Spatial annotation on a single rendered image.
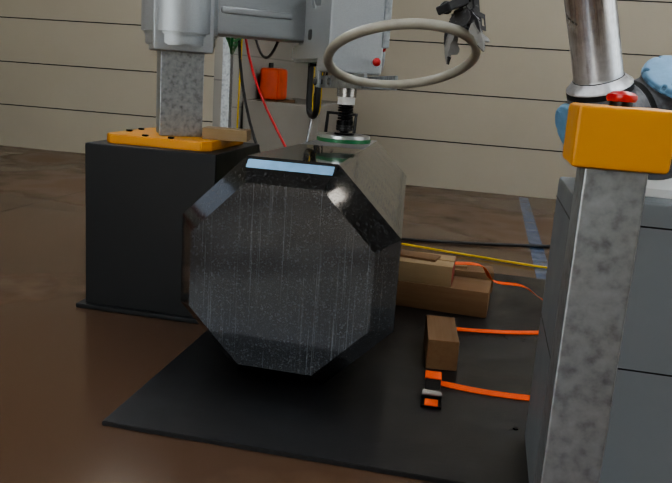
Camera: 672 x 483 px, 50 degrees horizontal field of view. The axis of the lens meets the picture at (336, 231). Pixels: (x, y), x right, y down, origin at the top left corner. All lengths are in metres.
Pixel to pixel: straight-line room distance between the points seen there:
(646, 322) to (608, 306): 0.91
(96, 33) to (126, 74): 0.57
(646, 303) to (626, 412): 0.29
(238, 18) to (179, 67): 0.35
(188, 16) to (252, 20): 0.31
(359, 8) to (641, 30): 5.26
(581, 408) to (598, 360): 0.07
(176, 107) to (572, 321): 2.55
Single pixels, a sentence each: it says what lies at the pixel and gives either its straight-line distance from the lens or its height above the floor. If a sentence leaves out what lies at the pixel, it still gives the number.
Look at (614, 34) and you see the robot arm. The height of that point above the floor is 1.22.
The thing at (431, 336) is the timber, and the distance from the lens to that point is 2.85.
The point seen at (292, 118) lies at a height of 0.75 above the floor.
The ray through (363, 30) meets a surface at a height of 1.22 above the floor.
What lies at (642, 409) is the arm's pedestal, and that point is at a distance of 2.03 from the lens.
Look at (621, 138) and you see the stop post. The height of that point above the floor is 1.04.
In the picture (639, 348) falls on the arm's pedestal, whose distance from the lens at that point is 1.97.
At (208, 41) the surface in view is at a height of 1.20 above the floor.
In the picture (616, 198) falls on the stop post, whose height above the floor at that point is 0.96.
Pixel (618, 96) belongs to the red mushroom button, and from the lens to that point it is 1.03.
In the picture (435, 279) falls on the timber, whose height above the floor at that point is 0.17.
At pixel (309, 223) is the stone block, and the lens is 2.40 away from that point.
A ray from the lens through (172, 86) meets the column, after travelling 3.34.
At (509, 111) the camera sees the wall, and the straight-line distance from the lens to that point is 7.73.
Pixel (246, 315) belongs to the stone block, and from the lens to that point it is 2.55.
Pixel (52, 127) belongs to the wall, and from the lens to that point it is 9.26.
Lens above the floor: 1.09
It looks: 12 degrees down
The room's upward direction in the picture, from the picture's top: 4 degrees clockwise
